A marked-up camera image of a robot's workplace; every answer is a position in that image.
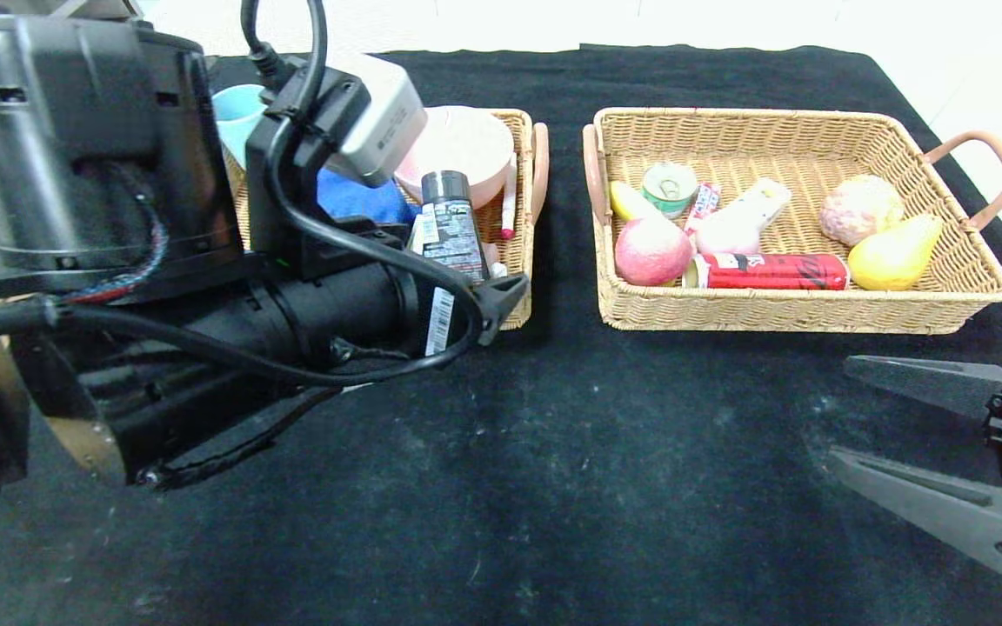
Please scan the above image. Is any red peach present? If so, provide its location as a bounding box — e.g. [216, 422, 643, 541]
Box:
[614, 217, 695, 288]

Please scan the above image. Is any pink bowl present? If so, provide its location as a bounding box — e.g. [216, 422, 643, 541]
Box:
[394, 106, 516, 210]

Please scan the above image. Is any wicker basket with household items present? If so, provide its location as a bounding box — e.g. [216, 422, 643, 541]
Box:
[223, 107, 551, 332]

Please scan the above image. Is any brown cream puff bread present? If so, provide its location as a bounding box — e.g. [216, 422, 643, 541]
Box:
[818, 175, 906, 248]

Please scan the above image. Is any black cosmetic tube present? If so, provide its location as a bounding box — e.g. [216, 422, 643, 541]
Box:
[409, 170, 492, 284]

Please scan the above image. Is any red candy stick pack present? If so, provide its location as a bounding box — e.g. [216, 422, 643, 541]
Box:
[684, 183, 721, 236]

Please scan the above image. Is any white pen pink tip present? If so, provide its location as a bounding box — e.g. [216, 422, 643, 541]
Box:
[500, 152, 518, 240]

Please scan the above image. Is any blue microfibre cloth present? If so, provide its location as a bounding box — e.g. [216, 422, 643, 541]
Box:
[317, 165, 420, 226]

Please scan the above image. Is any small cream snack box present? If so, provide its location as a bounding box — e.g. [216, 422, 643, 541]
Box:
[725, 178, 792, 234]

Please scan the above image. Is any teal mug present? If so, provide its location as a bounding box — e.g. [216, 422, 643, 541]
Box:
[211, 84, 270, 171]

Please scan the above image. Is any wicker basket with food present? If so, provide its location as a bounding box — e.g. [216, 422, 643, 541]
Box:
[582, 107, 1002, 336]

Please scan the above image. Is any black table cloth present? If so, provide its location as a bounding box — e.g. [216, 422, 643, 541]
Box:
[0, 43, 1002, 626]

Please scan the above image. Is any green tin can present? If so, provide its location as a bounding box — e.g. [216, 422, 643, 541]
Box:
[640, 163, 698, 220]

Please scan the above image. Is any red chips can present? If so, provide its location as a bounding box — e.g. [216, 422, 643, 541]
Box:
[681, 252, 850, 291]

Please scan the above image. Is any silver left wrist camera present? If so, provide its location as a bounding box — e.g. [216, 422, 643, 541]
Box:
[325, 55, 429, 189]

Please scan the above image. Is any pale pink soft ball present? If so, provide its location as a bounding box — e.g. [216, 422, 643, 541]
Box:
[694, 204, 763, 256]

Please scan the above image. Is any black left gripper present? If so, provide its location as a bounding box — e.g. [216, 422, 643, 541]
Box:
[309, 260, 530, 360]

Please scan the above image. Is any yellow banana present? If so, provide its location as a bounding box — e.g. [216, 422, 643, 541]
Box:
[609, 181, 664, 223]

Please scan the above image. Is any black left camera cable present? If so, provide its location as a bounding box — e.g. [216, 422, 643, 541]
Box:
[0, 0, 486, 390]

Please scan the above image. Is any yellow pear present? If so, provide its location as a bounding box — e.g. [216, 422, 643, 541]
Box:
[846, 214, 944, 292]

